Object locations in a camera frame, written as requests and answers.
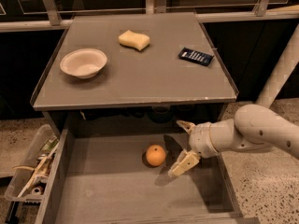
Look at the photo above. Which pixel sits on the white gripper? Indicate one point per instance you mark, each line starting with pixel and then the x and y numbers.
pixel 200 139

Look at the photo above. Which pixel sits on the orange fruit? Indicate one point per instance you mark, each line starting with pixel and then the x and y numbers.
pixel 155 155

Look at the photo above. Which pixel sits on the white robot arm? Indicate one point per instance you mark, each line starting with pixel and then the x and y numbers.
pixel 253 127

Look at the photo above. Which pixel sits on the grey cabinet counter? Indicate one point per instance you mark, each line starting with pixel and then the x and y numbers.
pixel 153 76

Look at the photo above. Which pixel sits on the open grey top drawer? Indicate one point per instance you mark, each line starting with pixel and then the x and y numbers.
pixel 100 177

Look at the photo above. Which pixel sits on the dark blue snack packet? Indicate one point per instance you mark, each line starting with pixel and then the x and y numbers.
pixel 195 56

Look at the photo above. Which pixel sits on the yellow sponge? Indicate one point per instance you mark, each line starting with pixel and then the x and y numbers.
pixel 134 40

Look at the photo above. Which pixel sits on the white paper bowl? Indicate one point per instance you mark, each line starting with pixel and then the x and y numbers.
pixel 83 63

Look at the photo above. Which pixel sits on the clear plastic bin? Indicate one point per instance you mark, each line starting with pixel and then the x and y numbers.
pixel 31 176

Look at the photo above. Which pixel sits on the metal railing frame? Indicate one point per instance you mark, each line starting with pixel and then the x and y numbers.
pixel 39 15

